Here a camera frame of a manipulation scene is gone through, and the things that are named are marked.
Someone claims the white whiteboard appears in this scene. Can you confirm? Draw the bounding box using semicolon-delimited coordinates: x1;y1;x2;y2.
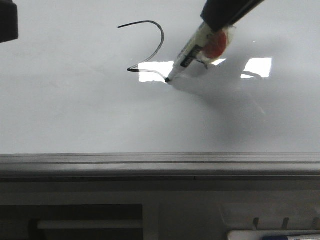
0;0;320;179

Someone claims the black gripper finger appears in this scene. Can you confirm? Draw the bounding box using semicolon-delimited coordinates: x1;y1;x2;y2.
0;0;19;43
207;0;263;32
200;0;250;25

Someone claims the white black whiteboard marker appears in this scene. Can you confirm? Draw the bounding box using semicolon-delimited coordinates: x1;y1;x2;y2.
164;22;238;84

